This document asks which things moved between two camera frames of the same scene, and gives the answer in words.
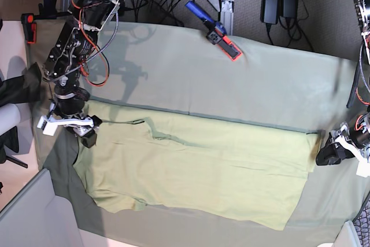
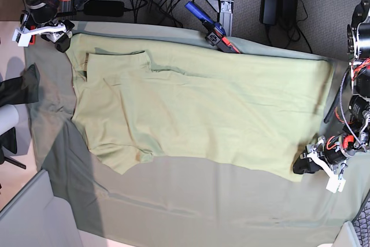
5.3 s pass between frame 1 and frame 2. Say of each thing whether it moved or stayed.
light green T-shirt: moved
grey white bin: stayed
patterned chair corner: stayed
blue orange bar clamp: stayed
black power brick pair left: stayed
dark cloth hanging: stayed
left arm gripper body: moved
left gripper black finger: moved
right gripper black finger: moved
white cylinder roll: stayed
